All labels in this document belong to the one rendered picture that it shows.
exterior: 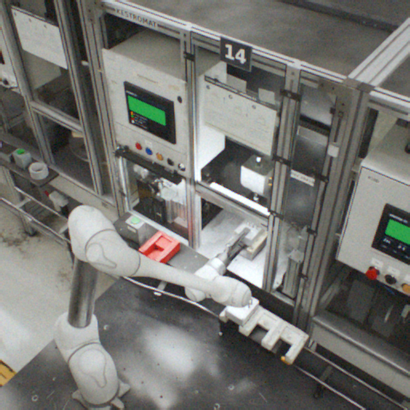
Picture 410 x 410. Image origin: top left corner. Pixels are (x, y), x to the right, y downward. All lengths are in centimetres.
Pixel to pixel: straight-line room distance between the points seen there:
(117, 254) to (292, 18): 102
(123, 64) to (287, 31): 65
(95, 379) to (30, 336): 135
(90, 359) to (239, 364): 67
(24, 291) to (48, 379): 129
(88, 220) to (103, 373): 64
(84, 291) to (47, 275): 166
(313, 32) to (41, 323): 246
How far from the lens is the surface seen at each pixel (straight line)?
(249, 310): 229
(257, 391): 239
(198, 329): 253
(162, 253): 244
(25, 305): 363
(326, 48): 179
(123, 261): 181
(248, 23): 191
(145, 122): 214
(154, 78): 201
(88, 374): 218
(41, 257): 386
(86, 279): 205
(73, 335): 226
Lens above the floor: 282
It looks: 45 degrees down
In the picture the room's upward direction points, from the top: straight up
